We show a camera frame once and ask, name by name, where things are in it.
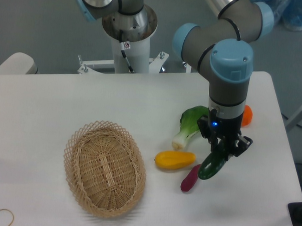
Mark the woven wicker basket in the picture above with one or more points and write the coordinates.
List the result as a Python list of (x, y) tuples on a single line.
[(104, 169)]

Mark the green cucumber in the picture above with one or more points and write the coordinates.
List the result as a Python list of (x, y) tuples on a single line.
[(213, 163)]

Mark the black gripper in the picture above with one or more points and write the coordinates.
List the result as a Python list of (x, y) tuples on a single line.
[(216, 129)]

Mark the white pedestal base frame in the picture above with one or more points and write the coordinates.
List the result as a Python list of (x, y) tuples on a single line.
[(122, 65)]

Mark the white chair armrest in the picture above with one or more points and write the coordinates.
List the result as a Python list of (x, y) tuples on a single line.
[(19, 63)]

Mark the blue plastic bags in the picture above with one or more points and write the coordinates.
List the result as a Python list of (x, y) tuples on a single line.
[(289, 12)]

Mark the yellow pepper toy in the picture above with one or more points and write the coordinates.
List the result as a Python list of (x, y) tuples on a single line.
[(172, 160)]

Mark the orange vegetable toy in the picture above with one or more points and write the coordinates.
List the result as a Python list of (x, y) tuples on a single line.
[(247, 116)]

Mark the black box at table edge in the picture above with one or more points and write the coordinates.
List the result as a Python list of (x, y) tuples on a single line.
[(295, 212)]

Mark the white frame at right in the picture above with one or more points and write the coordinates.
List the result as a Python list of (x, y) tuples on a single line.
[(294, 119)]

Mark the purple eggplant toy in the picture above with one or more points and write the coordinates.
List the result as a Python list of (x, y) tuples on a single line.
[(190, 180)]

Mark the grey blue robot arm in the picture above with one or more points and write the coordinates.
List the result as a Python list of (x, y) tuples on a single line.
[(220, 53)]

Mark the green bok choy toy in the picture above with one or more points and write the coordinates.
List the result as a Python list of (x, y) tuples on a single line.
[(188, 126)]

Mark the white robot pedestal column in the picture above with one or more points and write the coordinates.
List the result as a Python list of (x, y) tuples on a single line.
[(130, 34)]

